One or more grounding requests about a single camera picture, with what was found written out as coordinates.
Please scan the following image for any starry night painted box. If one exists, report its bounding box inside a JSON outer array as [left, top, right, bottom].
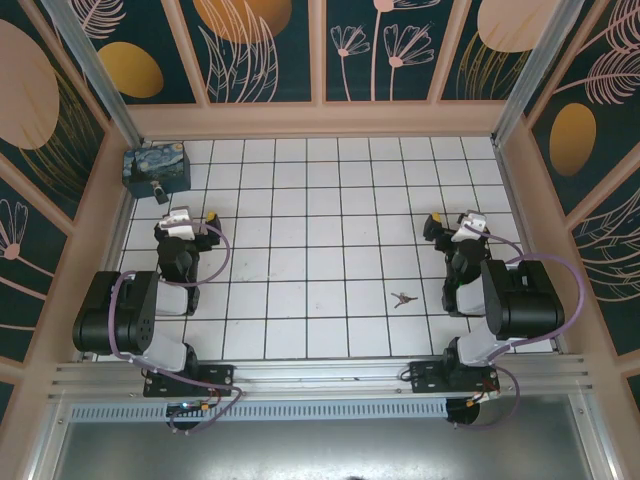
[[122, 141, 193, 199]]

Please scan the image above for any grey metal sheet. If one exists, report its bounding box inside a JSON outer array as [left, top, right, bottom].
[[29, 394, 619, 480]]

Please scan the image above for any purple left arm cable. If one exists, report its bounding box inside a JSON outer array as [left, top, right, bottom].
[[107, 223, 245, 435]]

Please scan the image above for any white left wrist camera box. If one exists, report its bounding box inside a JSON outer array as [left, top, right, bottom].
[[159, 206, 197, 240]]

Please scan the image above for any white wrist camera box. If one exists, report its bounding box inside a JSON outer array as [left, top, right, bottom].
[[451, 209, 489, 245], [159, 206, 197, 240]]

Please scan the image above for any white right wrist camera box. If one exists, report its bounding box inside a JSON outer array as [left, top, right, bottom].
[[451, 209, 489, 245]]

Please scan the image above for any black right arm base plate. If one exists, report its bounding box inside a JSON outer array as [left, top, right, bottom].
[[408, 360, 501, 397]]

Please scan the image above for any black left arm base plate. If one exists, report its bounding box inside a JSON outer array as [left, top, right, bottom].
[[143, 363, 236, 399]]

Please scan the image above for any aluminium corner post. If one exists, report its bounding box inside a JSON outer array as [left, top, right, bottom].
[[489, 0, 596, 147], [42, 0, 147, 147]]

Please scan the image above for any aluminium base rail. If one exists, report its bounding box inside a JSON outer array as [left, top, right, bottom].
[[49, 356, 594, 401]]

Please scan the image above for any grey slotted cable duct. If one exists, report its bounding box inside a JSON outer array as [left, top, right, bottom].
[[69, 399, 449, 422]]

